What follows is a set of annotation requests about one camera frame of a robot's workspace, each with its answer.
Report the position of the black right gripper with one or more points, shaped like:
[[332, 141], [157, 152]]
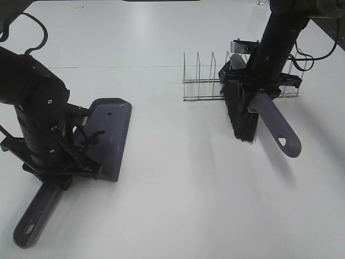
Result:
[[264, 68]]

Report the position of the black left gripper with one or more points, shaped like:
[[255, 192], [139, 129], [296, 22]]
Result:
[[48, 145]]

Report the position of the purple hand brush black bristles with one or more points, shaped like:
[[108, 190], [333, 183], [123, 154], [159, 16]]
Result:
[[244, 109]]

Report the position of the pile of coffee beans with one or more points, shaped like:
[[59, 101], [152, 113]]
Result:
[[94, 136]]

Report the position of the purple plastic dustpan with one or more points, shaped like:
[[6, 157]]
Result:
[[109, 114]]

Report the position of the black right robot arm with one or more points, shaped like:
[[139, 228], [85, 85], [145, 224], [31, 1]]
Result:
[[287, 20]]

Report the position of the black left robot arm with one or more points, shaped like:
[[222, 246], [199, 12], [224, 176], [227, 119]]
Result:
[[22, 78]]

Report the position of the clear glass cup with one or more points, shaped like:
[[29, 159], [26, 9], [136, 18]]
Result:
[[262, 2]]

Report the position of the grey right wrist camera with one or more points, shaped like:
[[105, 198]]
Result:
[[242, 46]]

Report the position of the metal wire dish rack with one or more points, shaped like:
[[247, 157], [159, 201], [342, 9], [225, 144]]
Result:
[[201, 81]]

